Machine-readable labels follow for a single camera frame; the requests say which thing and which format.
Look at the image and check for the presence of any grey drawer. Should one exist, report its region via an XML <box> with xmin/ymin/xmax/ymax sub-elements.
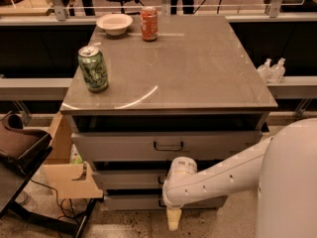
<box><xmin>92</xmin><ymin>170</ymin><xmax>166</xmax><ymax>190</ymax></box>
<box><xmin>71</xmin><ymin>131</ymin><xmax>262</xmax><ymax>162</ymax></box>
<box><xmin>104</xmin><ymin>194</ymin><xmax>227</xmax><ymax>211</ymax></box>

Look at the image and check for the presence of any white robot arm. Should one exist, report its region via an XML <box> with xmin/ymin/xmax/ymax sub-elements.
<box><xmin>162</xmin><ymin>118</ymin><xmax>317</xmax><ymax>238</ymax></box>

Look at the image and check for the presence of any grey bottom drawer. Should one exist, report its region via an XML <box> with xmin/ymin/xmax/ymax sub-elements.
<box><xmin>104</xmin><ymin>194</ymin><xmax>227</xmax><ymax>211</ymax></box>

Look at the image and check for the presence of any grey top drawer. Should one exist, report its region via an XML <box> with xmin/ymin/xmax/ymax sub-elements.
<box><xmin>71</xmin><ymin>131</ymin><xmax>262</xmax><ymax>162</ymax></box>

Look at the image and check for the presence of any grey drawer cabinet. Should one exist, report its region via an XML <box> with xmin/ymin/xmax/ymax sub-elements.
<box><xmin>60</xmin><ymin>16</ymin><xmax>277</xmax><ymax>197</ymax></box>

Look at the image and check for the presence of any cardboard box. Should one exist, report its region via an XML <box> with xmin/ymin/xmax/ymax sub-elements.
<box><xmin>44</xmin><ymin>112</ymin><xmax>103</xmax><ymax>199</ymax></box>

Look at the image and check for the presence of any black chair with cushion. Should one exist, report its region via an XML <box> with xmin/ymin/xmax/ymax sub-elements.
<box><xmin>0</xmin><ymin>112</ymin><xmax>52</xmax><ymax>217</ymax></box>

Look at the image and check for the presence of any clear pump bottle left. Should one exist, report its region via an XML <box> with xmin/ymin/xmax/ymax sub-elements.
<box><xmin>257</xmin><ymin>59</ymin><xmax>271</xmax><ymax>82</ymax></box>

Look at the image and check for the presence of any green soda can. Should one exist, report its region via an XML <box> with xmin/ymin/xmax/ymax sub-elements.
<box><xmin>78</xmin><ymin>46</ymin><xmax>108</xmax><ymax>92</ymax></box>

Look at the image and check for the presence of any white bowl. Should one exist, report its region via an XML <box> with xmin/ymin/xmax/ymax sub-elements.
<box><xmin>96</xmin><ymin>14</ymin><xmax>133</xmax><ymax>36</ymax></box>

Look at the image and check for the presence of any orange soda can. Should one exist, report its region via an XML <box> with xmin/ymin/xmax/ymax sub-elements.
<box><xmin>141</xmin><ymin>7</ymin><xmax>158</xmax><ymax>41</ymax></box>

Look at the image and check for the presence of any grey metal railing shelf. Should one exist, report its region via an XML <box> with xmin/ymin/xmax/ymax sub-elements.
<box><xmin>0</xmin><ymin>78</ymin><xmax>71</xmax><ymax>101</ymax></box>

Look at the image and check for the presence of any black floor cable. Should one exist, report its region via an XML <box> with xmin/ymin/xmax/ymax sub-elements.
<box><xmin>30</xmin><ymin>178</ymin><xmax>87</xmax><ymax>238</ymax></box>

